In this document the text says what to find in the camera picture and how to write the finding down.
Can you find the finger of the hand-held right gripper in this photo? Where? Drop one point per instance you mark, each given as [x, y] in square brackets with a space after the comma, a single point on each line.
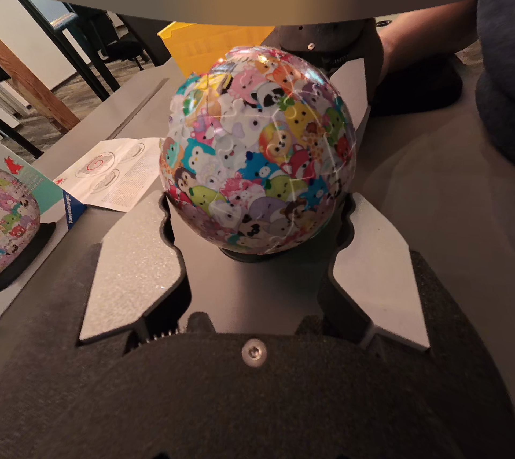
[354, 84]

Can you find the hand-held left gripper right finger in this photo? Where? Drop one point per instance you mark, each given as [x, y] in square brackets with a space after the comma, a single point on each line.
[378, 278]

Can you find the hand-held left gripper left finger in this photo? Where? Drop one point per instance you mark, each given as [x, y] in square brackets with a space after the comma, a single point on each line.
[128, 278]

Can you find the black ball stand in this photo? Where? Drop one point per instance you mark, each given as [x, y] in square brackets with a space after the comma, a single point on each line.
[269, 257]

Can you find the colourful puzzle ball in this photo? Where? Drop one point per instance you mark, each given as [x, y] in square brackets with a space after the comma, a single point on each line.
[257, 153]

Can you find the person's right forearm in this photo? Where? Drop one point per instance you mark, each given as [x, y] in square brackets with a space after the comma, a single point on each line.
[422, 32]

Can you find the puzzle ball cardboard box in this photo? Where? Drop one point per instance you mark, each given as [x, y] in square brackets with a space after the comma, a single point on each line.
[44, 185]

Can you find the black padded armrest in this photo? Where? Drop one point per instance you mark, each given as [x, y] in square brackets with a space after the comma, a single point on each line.
[418, 88]

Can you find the white instruction sheet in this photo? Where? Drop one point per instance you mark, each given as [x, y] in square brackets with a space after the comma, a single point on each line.
[120, 177]

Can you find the yellow plastic bin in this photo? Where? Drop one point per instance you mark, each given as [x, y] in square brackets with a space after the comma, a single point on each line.
[193, 44]

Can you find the person's dark blue clothing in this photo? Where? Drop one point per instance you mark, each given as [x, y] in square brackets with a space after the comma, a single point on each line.
[497, 84]

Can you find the black office chair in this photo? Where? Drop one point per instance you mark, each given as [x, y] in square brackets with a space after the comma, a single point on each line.
[124, 50]

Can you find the wooden table leg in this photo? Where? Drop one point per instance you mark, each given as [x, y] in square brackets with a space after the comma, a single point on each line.
[36, 91]

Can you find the black metal table frame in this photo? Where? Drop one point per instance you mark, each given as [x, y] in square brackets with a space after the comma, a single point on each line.
[60, 46]

